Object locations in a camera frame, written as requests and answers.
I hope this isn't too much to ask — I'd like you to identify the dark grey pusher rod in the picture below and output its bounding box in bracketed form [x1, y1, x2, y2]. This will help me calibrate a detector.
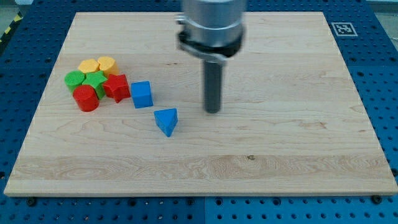
[203, 61, 222, 113]

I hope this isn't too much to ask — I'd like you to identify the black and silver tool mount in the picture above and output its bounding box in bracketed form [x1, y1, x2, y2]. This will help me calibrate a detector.
[175, 14, 245, 65]

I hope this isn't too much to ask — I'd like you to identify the white fiducial marker tag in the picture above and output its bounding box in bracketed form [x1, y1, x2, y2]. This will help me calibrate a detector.
[331, 22, 358, 37]

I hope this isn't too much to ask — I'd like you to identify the black bolt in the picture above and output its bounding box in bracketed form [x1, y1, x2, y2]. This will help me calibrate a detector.
[26, 197, 37, 207]
[371, 195, 382, 205]

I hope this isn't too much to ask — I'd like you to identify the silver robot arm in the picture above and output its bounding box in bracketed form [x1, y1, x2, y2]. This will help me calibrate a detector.
[175, 0, 246, 113]

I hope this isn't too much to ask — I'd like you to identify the red cylinder block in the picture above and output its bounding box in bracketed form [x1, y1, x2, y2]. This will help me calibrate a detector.
[73, 85, 100, 112]

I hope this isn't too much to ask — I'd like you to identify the yellow heart block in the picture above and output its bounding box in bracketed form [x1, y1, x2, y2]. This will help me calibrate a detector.
[98, 56, 120, 78]

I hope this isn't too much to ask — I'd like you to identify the blue triangle block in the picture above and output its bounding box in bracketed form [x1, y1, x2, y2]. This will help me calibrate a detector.
[154, 108, 178, 137]

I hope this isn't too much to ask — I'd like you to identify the light wooden board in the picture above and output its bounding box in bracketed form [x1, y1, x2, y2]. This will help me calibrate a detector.
[4, 12, 397, 197]

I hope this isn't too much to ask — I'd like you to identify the yellow hexagon block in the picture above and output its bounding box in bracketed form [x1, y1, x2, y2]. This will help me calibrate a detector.
[78, 58, 100, 73]

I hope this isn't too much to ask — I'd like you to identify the blue cube block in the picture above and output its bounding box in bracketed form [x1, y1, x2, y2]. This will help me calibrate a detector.
[131, 81, 153, 108]

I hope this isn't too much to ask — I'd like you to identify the red star block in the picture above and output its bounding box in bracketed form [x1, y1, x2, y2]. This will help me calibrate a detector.
[102, 74, 131, 103]

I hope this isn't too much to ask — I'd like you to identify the green star block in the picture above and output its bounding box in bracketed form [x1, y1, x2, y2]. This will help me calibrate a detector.
[82, 70, 108, 100]

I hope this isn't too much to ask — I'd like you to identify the green cylinder block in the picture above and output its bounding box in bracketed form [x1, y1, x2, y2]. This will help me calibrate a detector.
[64, 70, 86, 94]

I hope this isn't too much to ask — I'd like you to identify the black bolt left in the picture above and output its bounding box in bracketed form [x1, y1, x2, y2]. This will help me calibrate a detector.
[26, 197, 37, 207]

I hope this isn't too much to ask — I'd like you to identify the black bolt right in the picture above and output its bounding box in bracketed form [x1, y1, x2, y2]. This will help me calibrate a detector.
[371, 195, 382, 205]

